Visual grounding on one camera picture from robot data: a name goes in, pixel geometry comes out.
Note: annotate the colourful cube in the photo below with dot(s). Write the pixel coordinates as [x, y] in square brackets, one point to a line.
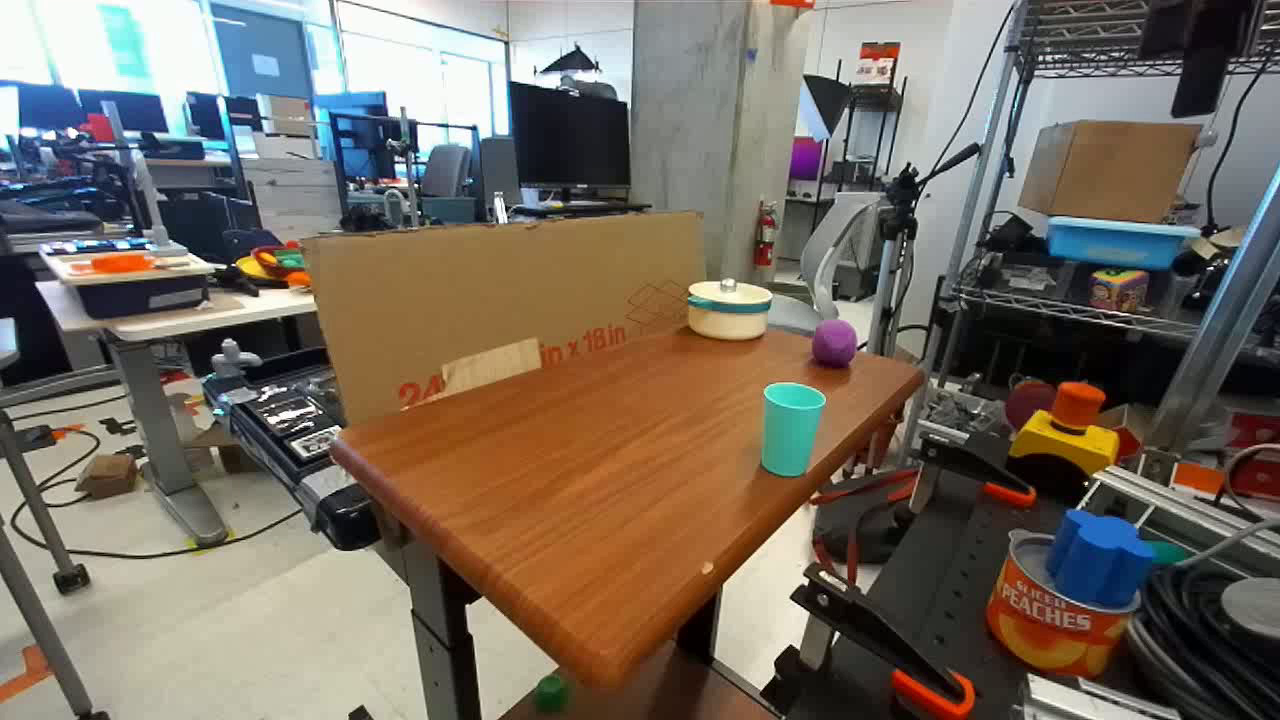
[1122, 288]

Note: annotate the grey table leg frame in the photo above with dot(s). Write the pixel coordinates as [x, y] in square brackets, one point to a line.
[441, 626]

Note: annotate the large black monitor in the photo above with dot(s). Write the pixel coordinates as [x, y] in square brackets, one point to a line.
[564, 143]

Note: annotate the yellow toy block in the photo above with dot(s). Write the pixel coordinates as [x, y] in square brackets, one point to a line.
[1061, 445]

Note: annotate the orange disc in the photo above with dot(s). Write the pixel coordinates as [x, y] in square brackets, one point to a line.
[120, 261]

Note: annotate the purple ball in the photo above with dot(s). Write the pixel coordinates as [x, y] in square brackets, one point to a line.
[832, 344]

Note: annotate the brown cardboard sheet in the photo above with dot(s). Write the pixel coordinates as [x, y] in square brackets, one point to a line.
[507, 284]

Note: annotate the black frame machine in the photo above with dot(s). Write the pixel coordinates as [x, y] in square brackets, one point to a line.
[385, 167]

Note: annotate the concrete pillar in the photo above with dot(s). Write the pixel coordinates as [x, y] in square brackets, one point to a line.
[705, 122]

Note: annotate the orange toy cylinder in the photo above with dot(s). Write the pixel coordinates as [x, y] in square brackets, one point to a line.
[1078, 400]

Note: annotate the orange peaches can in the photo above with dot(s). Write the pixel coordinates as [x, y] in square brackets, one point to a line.
[1046, 626]

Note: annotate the pile of colourful toys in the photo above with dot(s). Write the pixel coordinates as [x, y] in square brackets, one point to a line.
[272, 264]

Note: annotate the large cardboard box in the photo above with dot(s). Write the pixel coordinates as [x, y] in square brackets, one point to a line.
[1104, 167]

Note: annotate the blue plastic bin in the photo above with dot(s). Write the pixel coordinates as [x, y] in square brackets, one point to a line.
[1122, 245]

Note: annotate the purple bin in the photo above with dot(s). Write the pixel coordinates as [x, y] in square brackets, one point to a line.
[806, 156]

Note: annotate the aluminium extrusion post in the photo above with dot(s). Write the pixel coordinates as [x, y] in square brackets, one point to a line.
[1222, 320]

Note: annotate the blue ridged toy block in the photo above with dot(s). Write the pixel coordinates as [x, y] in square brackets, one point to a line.
[1098, 562]

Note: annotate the grey wheeled stand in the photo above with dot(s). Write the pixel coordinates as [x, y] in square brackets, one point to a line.
[34, 535]

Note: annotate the teal plastic cup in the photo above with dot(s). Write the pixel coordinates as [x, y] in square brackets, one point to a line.
[793, 433]

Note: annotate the small green object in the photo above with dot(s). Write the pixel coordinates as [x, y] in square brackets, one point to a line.
[549, 694]

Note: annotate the black rail equipment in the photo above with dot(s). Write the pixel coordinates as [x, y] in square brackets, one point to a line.
[300, 445]

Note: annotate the red fire extinguisher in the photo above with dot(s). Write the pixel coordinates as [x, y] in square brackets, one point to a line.
[760, 236]

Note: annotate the black hanging screen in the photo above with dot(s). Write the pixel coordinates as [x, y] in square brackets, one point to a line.
[1207, 55]

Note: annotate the cream dish with teal band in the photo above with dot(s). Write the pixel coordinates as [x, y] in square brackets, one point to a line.
[729, 320]

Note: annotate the small brown box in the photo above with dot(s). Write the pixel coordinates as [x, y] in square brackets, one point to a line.
[110, 476]

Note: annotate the grey toy figure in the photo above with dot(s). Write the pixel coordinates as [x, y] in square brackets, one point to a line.
[234, 363]

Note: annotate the black tray with white top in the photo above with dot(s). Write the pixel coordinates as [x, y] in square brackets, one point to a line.
[133, 284]

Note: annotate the dark red ball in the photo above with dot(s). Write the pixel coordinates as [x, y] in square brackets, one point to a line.
[1026, 400]

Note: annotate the camera on black tripod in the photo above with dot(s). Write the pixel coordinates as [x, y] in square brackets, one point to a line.
[896, 254]

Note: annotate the white desk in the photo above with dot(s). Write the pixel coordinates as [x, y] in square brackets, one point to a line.
[155, 385]

